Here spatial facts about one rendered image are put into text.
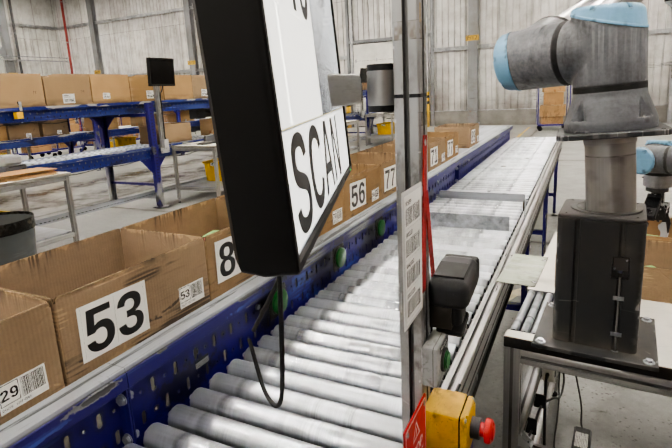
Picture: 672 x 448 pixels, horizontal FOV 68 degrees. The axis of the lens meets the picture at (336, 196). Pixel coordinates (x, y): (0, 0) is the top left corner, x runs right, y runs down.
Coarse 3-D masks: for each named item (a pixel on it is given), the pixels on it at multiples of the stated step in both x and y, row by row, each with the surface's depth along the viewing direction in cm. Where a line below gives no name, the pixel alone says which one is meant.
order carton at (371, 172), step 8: (352, 168) 228; (360, 168) 227; (368, 168) 225; (376, 168) 218; (352, 176) 196; (360, 176) 202; (368, 176) 210; (376, 176) 219; (344, 184) 190; (368, 184) 211; (376, 184) 219; (344, 192) 190; (368, 192) 211; (344, 200) 190; (368, 200) 212; (376, 200) 220; (344, 208) 191; (360, 208) 204; (344, 216) 191; (352, 216) 198
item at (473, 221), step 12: (432, 216) 231; (444, 216) 228; (456, 216) 226; (468, 216) 223; (480, 216) 221; (492, 216) 218; (504, 216) 216; (480, 228) 222; (492, 228) 219; (504, 228) 217
